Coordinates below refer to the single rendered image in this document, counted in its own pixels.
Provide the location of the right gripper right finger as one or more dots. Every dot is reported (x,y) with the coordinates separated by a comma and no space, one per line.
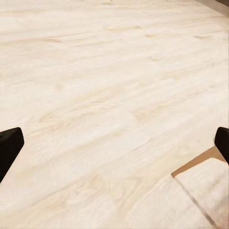
(222,142)

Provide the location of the straight chair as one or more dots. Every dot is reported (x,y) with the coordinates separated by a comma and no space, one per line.
(212,152)

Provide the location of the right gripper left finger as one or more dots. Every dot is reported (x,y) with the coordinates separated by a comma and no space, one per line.
(11,143)

